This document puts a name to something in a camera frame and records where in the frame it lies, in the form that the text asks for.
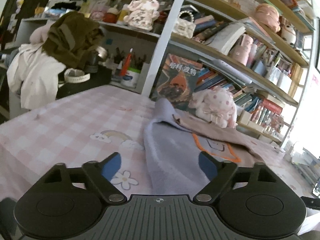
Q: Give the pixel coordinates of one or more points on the olive green garment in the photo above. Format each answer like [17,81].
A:
[71,38]

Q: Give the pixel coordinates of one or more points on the pink bunny sign ornament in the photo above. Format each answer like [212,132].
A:
[142,14]

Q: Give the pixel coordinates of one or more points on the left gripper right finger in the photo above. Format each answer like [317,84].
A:
[219,175]

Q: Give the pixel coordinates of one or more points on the white wooden bookshelf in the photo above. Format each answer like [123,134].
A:
[269,104]

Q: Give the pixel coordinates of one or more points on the pink cylinder container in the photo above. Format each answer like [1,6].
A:
[242,48]

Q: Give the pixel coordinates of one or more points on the white garment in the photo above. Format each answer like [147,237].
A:
[34,75]

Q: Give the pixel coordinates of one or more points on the Harry Potter book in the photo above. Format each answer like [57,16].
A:
[177,81]

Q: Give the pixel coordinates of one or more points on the white pearl handle purse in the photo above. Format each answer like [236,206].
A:
[183,27]

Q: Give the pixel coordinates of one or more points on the white pen holder cup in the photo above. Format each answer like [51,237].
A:
[130,79]

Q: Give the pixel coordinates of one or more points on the pink checkered desk mat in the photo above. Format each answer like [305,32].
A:
[91,126]

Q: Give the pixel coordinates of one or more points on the pink bunny plush toy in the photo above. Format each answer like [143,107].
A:
[216,106]

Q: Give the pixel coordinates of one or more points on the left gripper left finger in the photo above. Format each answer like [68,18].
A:
[99,175]

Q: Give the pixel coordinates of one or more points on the white wrist watch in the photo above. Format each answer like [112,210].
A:
[75,76]

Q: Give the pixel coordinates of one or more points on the metal bowl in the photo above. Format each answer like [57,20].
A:
[102,53]

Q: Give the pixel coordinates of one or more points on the white tablet on shelf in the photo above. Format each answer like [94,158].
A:
[227,69]

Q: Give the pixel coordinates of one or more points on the red tassel charm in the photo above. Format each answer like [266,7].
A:
[126,63]

